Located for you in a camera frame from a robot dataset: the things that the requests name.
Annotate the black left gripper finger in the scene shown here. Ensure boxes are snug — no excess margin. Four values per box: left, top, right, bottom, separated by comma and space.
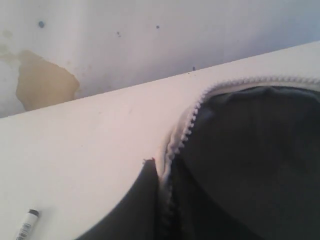
78, 158, 159, 240

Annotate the black capped white marker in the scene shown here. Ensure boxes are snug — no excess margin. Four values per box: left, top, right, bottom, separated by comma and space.
13, 209, 40, 240

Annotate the white fabric backpack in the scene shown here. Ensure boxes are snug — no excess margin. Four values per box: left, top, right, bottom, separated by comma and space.
155, 76, 320, 240

